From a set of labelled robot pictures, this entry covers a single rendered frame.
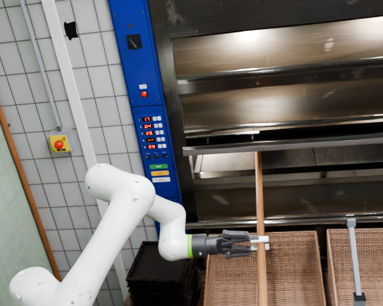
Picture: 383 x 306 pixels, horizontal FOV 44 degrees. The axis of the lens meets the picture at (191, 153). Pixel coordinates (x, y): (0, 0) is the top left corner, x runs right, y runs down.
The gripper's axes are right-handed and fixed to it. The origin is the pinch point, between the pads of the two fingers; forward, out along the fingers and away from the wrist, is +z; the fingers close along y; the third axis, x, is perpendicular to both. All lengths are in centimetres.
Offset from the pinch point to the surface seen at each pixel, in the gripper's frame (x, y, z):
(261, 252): 7.1, -1.5, 0.3
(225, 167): -63, 2, -16
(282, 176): -54, 3, 12
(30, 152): -56, -19, -113
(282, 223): -16.4, 3.3, 9.7
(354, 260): -5.6, 15.1, 36.7
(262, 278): 21.1, -1.4, 0.5
